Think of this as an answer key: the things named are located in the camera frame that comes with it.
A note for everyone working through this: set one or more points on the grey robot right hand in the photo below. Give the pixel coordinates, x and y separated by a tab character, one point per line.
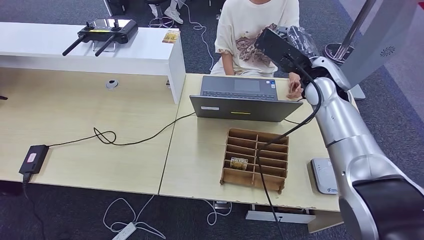
301	39

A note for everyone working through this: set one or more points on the person's left hand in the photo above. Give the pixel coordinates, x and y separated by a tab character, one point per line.
299	91

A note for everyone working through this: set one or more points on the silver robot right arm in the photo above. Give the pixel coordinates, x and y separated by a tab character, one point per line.
351	132

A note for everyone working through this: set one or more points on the person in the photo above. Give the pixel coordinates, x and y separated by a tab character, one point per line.
238	30
173	15

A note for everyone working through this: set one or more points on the grey card reader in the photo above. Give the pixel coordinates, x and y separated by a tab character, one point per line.
323	177

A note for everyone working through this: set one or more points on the cardboard card organizer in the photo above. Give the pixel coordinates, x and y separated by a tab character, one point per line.
242	179

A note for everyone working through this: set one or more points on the yellow picture card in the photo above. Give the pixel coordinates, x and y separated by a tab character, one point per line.
171	37

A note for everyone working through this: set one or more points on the grey laptop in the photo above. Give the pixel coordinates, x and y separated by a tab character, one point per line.
243	111

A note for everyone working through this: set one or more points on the grey standing panel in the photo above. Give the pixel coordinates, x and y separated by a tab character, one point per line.
381	33

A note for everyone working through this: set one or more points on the white desk foot bar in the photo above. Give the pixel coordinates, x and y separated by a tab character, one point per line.
285	217

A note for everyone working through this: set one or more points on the black remote controller with antennas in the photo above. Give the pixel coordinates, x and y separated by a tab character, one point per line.
117	33

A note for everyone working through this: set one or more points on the black cabinet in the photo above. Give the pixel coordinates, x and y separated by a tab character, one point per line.
117	6

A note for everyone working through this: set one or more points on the white power strip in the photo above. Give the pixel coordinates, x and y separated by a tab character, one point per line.
125	231

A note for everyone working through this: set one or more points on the white raised desk shelf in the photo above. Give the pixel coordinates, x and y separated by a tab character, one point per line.
49	46

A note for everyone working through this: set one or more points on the black power adapter brick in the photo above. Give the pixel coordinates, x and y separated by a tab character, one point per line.
34	159

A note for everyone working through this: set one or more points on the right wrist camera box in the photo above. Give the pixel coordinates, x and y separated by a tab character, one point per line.
275	48

